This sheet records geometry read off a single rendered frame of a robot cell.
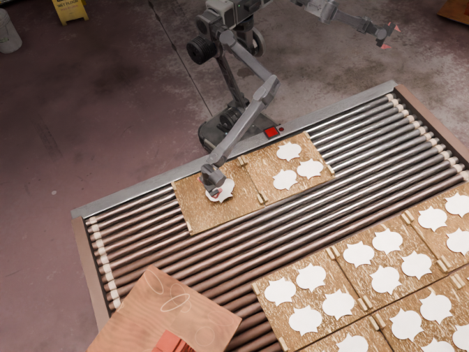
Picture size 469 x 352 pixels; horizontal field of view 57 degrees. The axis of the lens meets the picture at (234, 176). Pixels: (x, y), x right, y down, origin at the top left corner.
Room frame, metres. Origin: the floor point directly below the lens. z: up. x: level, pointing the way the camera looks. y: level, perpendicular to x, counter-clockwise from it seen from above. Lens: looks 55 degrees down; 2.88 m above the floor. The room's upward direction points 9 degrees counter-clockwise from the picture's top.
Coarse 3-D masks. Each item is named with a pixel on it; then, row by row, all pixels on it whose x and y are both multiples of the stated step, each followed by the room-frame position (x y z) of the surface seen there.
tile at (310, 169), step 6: (300, 162) 1.37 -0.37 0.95; (306, 162) 1.36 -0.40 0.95; (312, 162) 1.35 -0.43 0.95; (318, 162) 1.35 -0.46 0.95; (300, 168) 1.33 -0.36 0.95; (306, 168) 1.32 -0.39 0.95; (312, 168) 1.31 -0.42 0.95; (318, 168) 1.31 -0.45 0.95; (300, 174) 1.29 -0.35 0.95; (306, 174) 1.28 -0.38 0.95; (312, 174) 1.28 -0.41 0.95; (318, 174) 1.27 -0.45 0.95
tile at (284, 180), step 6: (282, 174) 1.31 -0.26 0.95; (288, 174) 1.30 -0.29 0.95; (294, 174) 1.30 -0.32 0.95; (276, 180) 1.27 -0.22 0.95; (282, 180) 1.27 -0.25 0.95; (288, 180) 1.26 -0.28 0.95; (294, 180) 1.26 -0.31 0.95; (276, 186) 1.23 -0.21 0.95; (282, 186) 1.23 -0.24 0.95; (288, 186) 1.22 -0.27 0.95
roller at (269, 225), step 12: (420, 156) 1.30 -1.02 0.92; (396, 168) 1.25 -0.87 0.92; (360, 180) 1.21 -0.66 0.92; (372, 180) 1.20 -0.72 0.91; (336, 192) 1.16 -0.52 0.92; (348, 192) 1.15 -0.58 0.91; (312, 204) 1.11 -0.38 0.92; (324, 204) 1.11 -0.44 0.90; (288, 216) 1.06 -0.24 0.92; (252, 228) 1.03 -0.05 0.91; (264, 228) 1.02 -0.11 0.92; (228, 240) 0.98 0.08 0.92; (240, 240) 0.97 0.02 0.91; (204, 252) 0.94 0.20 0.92; (216, 252) 0.93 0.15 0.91; (180, 264) 0.89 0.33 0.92; (192, 264) 0.89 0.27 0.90; (120, 288) 0.82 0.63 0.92; (108, 300) 0.77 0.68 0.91
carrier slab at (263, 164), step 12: (276, 144) 1.53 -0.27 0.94; (300, 144) 1.50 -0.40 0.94; (312, 144) 1.49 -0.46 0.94; (252, 156) 1.46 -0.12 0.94; (264, 156) 1.45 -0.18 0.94; (276, 156) 1.44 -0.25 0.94; (300, 156) 1.41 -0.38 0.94; (312, 156) 1.40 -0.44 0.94; (252, 168) 1.38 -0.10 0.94; (264, 168) 1.37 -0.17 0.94; (276, 168) 1.36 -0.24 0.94; (288, 168) 1.35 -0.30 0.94; (324, 168) 1.31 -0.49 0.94; (252, 180) 1.31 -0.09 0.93; (264, 180) 1.29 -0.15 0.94; (300, 180) 1.26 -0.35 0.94; (312, 180) 1.25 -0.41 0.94; (324, 180) 1.23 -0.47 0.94; (264, 192) 1.22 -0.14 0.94; (276, 192) 1.21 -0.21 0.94; (288, 192) 1.19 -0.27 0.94; (300, 192) 1.19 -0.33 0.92
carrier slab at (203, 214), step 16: (192, 176) 1.39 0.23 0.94; (240, 176) 1.34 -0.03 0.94; (176, 192) 1.30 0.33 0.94; (192, 192) 1.29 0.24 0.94; (240, 192) 1.24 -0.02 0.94; (256, 192) 1.23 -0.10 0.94; (192, 208) 1.19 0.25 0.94; (208, 208) 1.17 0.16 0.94; (224, 208) 1.16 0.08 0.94; (240, 208) 1.14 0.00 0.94; (256, 208) 1.13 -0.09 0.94; (192, 224) 1.09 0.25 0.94; (208, 224) 1.08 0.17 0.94
